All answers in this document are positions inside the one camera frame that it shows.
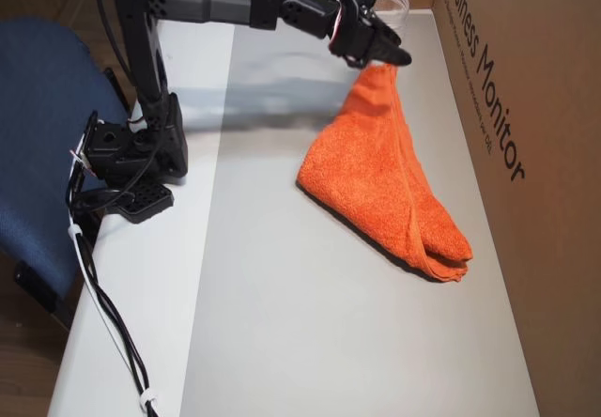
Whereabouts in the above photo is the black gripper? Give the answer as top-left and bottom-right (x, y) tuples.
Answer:
(327, 0), (414, 69)

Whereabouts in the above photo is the orange terry towel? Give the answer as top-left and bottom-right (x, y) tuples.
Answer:
(295, 62), (474, 283)

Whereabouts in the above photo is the clear plastic jar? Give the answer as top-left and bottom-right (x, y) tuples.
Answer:
(375, 0), (411, 33)

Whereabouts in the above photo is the cardboard box Business Monitor print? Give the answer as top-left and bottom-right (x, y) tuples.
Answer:
(431, 0), (601, 417)

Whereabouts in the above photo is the grey table mat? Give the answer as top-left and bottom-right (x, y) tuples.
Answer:
(177, 10), (541, 417)

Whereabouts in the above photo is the blue office chair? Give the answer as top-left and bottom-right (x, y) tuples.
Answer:
(0, 17), (135, 332)

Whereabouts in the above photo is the brown wooden back rail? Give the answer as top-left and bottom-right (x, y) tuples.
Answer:
(158, 0), (443, 15)

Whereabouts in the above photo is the black and white cable bundle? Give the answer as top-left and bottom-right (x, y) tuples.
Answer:
(69, 186), (152, 417)
(68, 153), (147, 397)

